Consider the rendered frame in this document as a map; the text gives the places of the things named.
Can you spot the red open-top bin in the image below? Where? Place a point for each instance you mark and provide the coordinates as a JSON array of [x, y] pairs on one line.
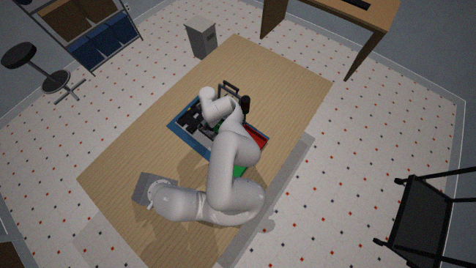
[[259, 139]]

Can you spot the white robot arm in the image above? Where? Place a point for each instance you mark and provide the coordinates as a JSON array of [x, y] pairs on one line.
[[225, 193]]

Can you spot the green bin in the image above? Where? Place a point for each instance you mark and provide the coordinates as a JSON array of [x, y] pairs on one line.
[[238, 171]]

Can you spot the green circuit board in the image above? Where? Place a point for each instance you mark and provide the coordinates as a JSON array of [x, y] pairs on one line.
[[216, 127]]

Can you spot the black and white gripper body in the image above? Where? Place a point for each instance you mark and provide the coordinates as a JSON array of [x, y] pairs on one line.
[[213, 123]]

